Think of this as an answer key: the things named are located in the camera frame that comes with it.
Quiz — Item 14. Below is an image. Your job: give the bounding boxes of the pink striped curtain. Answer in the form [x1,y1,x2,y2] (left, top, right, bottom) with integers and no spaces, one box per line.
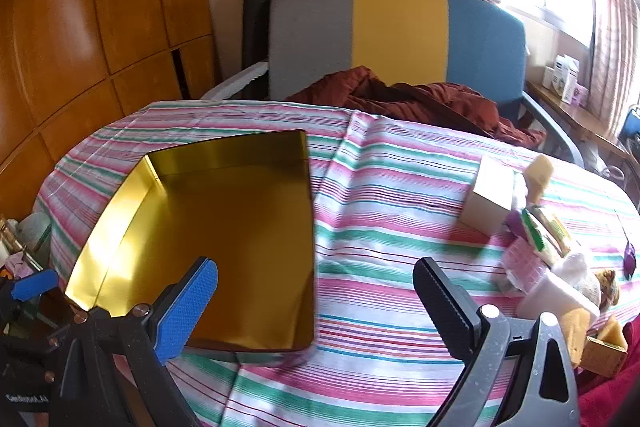
[585,0,640,148]

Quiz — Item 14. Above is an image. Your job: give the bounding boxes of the black rolled mat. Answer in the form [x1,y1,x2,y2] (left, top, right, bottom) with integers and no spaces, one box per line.
[242,0,278,74]

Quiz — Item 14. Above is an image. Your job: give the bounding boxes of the gold tin box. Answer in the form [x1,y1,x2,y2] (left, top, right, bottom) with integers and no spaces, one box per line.
[65,129,317,354]

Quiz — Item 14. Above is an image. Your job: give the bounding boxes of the grey yellow blue chair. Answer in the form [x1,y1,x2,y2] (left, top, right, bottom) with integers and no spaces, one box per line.
[200,0,587,168]

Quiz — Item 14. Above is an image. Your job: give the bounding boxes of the blue container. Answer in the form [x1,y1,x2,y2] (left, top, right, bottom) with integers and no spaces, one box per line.
[620,104,640,144]

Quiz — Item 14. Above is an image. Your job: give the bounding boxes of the small purple sachet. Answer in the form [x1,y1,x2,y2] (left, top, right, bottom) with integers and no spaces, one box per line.
[622,241,637,281]

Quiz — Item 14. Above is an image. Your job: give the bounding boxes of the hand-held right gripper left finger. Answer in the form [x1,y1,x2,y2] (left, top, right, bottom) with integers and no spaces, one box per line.
[52,257,219,427]

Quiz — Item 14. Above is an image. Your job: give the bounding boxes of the yellow sponge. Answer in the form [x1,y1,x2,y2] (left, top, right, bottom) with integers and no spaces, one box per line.
[522,155,555,204]
[599,314,629,349]
[560,307,592,369]

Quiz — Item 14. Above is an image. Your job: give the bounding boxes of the wooden wardrobe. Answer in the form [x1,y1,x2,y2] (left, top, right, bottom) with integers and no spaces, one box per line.
[0,0,222,220]

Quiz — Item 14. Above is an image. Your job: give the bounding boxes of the white bottle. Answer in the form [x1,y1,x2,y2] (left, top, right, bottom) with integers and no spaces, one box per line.
[515,269,601,329]

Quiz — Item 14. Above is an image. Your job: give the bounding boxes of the striped tablecloth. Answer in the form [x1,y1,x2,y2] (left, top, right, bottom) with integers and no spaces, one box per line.
[32,101,640,427]

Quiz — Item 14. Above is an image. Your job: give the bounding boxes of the white carton on desk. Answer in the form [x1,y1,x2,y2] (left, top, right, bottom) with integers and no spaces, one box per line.
[542,54,581,104]

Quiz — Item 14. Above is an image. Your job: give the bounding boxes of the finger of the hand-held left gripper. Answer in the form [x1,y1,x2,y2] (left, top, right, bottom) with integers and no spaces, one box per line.
[0,269,68,333]

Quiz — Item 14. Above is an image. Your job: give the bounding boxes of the red garment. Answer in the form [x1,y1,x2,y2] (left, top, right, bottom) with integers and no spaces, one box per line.
[575,347,640,427]

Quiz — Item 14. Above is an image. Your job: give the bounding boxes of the wooden side desk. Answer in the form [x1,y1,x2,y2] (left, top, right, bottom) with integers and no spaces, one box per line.
[525,79,632,160]

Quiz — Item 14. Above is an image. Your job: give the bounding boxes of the brown furry item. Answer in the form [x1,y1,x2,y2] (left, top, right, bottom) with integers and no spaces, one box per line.
[595,269,622,309]

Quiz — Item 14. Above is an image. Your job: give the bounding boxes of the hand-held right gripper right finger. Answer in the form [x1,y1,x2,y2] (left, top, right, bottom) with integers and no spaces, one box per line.
[413,256,582,427]

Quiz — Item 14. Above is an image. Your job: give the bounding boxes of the cream carton box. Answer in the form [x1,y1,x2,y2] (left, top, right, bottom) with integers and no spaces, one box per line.
[457,155,517,237]

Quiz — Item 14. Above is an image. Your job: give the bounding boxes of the green yellow cracker packet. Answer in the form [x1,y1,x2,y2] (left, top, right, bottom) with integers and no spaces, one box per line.
[535,206,574,258]
[520,207,556,267]

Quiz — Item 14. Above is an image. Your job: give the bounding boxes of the maroon cloth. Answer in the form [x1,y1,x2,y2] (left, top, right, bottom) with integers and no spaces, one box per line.
[285,67,547,152]

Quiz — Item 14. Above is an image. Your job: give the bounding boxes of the purple snack packet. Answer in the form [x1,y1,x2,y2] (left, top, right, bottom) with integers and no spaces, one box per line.
[505,207,531,242]

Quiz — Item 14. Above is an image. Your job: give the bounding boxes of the small green gold box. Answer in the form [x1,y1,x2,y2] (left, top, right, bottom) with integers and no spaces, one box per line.
[582,334,629,379]

